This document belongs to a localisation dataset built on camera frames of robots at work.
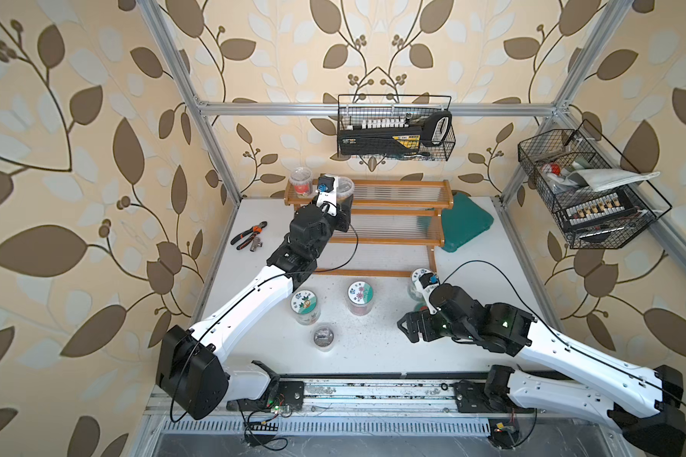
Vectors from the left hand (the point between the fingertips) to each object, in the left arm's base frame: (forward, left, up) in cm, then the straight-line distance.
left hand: (346, 192), depth 71 cm
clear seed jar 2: (+8, +13, -3) cm, 15 cm away
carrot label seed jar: (-18, +12, -29) cm, 36 cm away
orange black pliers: (+16, +36, -35) cm, 53 cm away
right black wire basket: (+18, -60, -2) cm, 63 cm away
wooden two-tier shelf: (+19, -18, -36) cm, 45 cm away
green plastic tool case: (+23, -47, -37) cm, 64 cm away
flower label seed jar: (-14, -4, -29) cm, 33 cm away
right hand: (-25, -17, -22) cm, 37 cm away
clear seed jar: (-25, +6, -32) cm, 42 cm away
